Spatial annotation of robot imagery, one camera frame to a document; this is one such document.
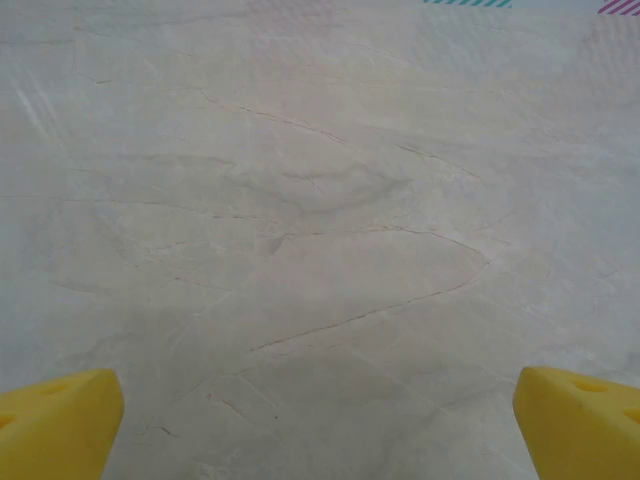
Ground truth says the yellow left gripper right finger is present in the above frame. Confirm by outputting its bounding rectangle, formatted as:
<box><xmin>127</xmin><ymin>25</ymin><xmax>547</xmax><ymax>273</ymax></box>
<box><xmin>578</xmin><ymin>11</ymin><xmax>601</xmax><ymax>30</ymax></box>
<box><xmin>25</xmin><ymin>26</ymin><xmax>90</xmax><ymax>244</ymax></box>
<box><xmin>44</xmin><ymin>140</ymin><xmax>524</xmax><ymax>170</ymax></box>
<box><xmin>514</xmin><ymin>365</ymin><xmax>640</xmax><ymax>480</ymax></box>

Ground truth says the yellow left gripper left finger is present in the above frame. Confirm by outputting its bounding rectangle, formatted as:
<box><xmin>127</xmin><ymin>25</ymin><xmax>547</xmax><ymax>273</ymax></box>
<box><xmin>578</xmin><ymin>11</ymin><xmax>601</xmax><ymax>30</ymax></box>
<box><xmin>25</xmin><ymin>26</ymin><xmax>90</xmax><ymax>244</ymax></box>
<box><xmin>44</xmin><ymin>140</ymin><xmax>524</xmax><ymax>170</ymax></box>
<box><xmin>0</xmin><ymin>368</ymin><xmax>125</xmax><ymax>480</ymax></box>

